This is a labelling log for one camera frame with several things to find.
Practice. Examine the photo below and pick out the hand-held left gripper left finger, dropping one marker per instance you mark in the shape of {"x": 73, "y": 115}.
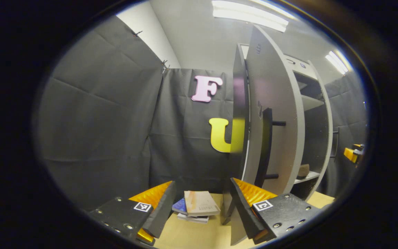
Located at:
{"x": 161, "y": 211}

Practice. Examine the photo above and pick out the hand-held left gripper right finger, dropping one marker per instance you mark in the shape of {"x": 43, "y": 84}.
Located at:
{"x": 242, "y": 207}

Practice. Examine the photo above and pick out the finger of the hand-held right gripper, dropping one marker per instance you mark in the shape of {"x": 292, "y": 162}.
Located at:
{"x": 350, "y": 154}

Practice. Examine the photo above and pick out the white cabinet door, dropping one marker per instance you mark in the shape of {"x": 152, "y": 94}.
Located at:
{"x": 282, "y": 97}
{"x": 328, "y": 138}

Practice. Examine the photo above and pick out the brown fuzzy shoe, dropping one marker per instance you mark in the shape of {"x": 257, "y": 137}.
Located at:
{"x": 303, "y": 171}

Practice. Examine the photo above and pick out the white shoe cabinet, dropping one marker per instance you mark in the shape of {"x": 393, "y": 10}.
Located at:
{"x": 238, "y": 103}

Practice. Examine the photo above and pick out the blue book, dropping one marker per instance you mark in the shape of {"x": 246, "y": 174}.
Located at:
{"x": 180, "y": 206}

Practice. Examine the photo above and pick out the white book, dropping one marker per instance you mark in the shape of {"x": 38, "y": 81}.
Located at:
{"x": 193, "y": 219}

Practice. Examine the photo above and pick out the small ceiling light panel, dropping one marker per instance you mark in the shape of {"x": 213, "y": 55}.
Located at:
{"x": 337, "y": 62}

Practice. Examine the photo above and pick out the black backdrop cloth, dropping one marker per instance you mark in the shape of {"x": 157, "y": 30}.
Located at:
{"x": 98, "y": 121}

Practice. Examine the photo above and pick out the large ceiling light panel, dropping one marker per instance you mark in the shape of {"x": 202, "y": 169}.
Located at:
{"x": 250, "y": 15}

